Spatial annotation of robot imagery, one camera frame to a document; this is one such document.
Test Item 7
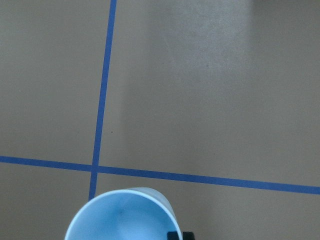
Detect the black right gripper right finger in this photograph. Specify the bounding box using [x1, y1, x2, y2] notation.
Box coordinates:
[182, 231, 195, 240]

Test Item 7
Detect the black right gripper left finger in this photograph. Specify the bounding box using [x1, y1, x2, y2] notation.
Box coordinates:
[167, 231, 177, 240]

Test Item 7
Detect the light blue cup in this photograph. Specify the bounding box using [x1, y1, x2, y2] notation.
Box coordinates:
[64, 187, 183, 240]

